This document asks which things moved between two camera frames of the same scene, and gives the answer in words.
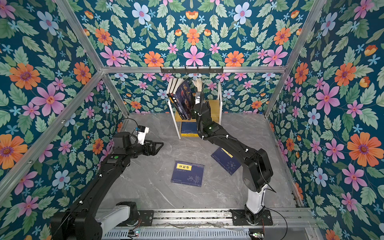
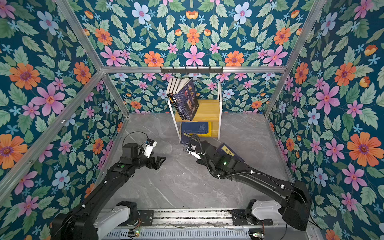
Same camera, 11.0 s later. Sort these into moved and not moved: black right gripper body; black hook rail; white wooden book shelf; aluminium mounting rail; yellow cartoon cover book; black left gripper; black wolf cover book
Moved: yellow cartoon cover book; black left gripper; black right gripper body
Not moved: white wooden book shelf; aluminium mounting rail; black hook rail; black wolf cover book
